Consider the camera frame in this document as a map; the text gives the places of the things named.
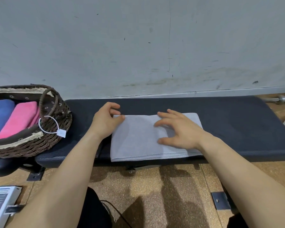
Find black metal bench foot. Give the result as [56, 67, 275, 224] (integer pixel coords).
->
[26, 166, 46, 182]
[211, 191, 231, 211]

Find grey towel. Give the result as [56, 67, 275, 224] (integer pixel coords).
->
[110, 113, 204, 162]

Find dark blue padded bench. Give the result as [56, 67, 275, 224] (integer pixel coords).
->
[35, 96, 285, 168]

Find white tag with loop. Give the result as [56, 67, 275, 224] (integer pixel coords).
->
[38, 115, 67, 138]

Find person's right hand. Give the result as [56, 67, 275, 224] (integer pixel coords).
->
[154, 109, 206, 150]

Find person's black trousers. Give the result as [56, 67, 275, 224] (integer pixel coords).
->
[77, 187, 112, 228]

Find white box device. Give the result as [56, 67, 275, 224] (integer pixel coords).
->
[0, 186, 25, 228]

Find black cable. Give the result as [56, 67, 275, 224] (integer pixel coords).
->
[100, 200, 127, 228]

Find steel barbell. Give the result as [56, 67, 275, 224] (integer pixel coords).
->
[261, 94, 285, 104]

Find person's left forearm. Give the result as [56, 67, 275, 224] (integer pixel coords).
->
[5, 130, 105, 228]

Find brown wicker basket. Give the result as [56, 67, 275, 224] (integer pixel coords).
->
[0, 84, 73, 159]

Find person's left hand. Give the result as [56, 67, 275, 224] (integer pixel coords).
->
[89, 102, 125, 140]

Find black padded seat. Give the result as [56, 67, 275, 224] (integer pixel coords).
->
[0, 158, 39, 177]

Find folded pink towel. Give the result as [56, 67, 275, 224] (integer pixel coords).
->
[0, 101, 41, 139]

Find person's right forearm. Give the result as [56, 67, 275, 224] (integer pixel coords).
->
[196, 133, 285, 228]

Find brown floral basket liner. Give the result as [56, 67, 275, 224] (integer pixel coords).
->
[0, 86, 56, 150]

